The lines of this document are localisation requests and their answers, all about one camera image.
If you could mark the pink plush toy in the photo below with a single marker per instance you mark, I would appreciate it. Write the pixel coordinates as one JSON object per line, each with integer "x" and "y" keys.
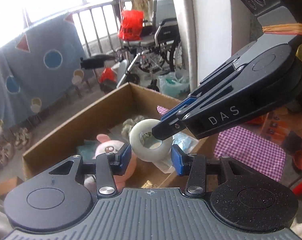
{"x": 110, "y": 145}

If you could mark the blue face masks pack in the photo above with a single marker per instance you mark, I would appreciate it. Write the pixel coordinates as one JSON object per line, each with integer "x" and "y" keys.
{"x": 178, "y": 144}

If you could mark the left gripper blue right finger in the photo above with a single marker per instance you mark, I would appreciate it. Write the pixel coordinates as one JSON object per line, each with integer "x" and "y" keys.
{"x": 192, "y": 165}

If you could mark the pink white checkered cloth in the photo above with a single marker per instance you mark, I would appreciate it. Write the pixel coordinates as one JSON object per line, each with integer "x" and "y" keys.
{"x": 254, "y": 151}

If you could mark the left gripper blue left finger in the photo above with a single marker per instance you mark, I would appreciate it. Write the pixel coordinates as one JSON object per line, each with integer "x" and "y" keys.
{"x": 109, "y": 165}

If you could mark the teal towel cloth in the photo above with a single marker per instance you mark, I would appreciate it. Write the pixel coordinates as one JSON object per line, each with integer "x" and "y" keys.
{"x": 87, "y": 149}

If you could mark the red plastic bag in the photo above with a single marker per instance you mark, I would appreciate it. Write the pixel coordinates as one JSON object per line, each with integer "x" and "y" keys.
{"x": 131, "y": 25}

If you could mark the brown cardboard box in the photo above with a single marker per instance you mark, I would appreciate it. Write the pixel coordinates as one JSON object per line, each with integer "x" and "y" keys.
{"x": 99, "y": 117}

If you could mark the green white sneaker pair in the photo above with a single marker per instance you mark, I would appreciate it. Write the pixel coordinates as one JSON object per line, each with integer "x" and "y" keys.
{"x": 23, "y": 138}

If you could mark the blue patterned hanging sheet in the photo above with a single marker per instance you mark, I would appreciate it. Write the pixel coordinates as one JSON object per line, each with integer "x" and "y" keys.
{"x": 36, "y": 68}

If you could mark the red bag on floor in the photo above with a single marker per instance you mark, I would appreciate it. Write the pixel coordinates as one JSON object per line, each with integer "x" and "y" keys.
{"x": 107, "y": 74}

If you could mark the white tape roll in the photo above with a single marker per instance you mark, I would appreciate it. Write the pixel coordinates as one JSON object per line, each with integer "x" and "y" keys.
{"x": 145, "y": 146}

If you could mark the green translucent plastic bag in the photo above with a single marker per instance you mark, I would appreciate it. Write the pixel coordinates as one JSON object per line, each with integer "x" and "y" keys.
{"x": 174, "y": 84}

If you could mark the green floral cloth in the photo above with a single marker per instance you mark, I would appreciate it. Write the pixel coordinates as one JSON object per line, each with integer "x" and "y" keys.
{"x": 129, "y": 124}

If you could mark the grey wheelchair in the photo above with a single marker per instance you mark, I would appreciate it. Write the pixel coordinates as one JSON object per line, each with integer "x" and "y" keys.
{"x": 157, "y": 53}

